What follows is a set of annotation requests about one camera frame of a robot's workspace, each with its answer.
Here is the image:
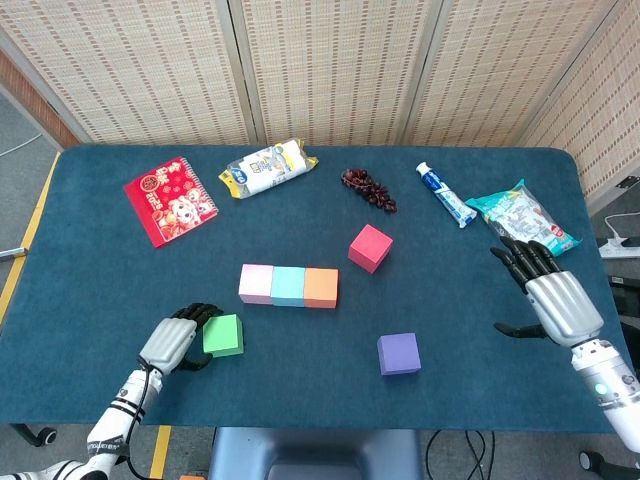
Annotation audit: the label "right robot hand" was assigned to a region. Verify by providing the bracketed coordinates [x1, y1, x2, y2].
[490, 235, 606, 350]

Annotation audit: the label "green foam cube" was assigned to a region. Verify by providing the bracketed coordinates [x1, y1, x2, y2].
[202, 313, 245, 359]

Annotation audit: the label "purple foam cube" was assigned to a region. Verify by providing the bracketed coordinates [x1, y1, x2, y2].
[376, 332, 422, 377]

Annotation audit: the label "white tissue pack yellow ends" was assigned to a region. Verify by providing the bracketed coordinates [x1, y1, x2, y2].
[217, 138, 320, 201]

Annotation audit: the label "black floor cables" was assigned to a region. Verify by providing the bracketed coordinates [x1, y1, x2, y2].
[425, 429, 496, 480]

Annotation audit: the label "orange foam cube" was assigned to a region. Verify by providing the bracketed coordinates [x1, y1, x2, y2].
[302, 267, 340, 310]

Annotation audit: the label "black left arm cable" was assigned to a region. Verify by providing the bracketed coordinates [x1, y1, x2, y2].
[122, 367, 154, 480]

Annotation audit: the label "white power strip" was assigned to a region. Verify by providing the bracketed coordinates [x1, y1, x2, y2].
[598, 234, 640, 260]

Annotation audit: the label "red foam cube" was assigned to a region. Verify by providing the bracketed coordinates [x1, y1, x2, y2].
[347, 223, 395, 275]

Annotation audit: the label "teal snack bag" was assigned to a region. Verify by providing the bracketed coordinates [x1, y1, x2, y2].
[464, 178, 583, 261]

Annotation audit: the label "bamboo folding screen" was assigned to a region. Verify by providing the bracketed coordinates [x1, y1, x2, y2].
[0, 0, 640, 201]

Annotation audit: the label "white power cable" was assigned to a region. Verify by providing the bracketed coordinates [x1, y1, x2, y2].
[603, 212, 640, 241]

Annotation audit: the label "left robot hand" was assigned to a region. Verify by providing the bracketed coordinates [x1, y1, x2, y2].
[138, 301, 225, 377]

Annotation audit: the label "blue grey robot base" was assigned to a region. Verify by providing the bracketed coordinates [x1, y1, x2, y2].
[208, 427, 425, 480]

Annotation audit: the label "red spiral calendar booklet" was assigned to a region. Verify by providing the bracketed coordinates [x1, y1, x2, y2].
[123, 155, 220, 250]

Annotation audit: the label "white blue toothpaste tube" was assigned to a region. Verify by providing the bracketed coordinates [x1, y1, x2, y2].
[415, 161, 478, 230]

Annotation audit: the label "dark red grape bunch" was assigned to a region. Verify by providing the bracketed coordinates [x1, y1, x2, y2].
[340, 168, 399, 215]

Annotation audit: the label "light blue foam cube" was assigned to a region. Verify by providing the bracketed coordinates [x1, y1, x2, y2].
[270, 265, 307, 308]

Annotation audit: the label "blue felt table cover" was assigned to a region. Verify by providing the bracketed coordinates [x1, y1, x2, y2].
[0, 144, 626, 435]

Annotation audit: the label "black equipment box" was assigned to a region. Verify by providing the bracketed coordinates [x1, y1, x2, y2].
[607, 272, 640, 351]

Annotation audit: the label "pink foam cube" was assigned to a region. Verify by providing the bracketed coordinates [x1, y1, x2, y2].
[238, 263, 276, 306]

